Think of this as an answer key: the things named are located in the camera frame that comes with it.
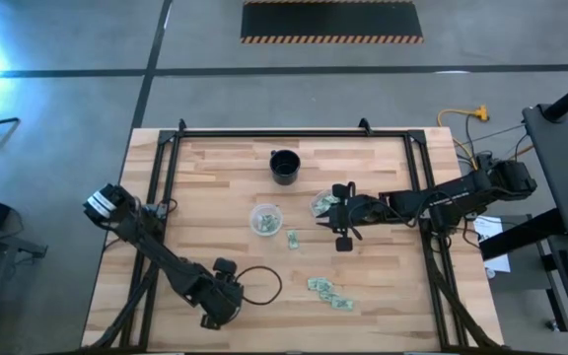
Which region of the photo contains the white paper sheet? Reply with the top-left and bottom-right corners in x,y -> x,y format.
473,215 -> 512,275

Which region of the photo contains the small clear plastic container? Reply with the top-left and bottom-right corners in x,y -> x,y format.
248,203 -> 285,238

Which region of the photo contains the black mug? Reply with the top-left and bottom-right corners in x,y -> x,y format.
268,149 -> 302,186

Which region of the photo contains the yellow extension cord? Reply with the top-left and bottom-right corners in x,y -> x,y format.
435,104 -> 491,172

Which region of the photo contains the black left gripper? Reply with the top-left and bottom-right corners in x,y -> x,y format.
197,256 -> 245,330

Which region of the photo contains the black metal rig frame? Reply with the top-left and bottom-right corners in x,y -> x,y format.
82,117 -> 507,355

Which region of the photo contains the grey desk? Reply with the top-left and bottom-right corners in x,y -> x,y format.
521,103 -> 568,241

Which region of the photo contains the large clear plastic container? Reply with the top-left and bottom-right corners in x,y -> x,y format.
309,188 -> 344,221

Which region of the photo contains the black power strip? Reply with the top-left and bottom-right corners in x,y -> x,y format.
475,151 -> 495,172

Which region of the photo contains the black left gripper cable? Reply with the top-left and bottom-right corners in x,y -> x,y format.
234,265 -> 284,306

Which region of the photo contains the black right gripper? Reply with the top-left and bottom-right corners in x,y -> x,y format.
316,180 -> 393,252

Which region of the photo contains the black hazard-striped floor mat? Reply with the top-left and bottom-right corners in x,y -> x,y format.
240,0 -> 425,45

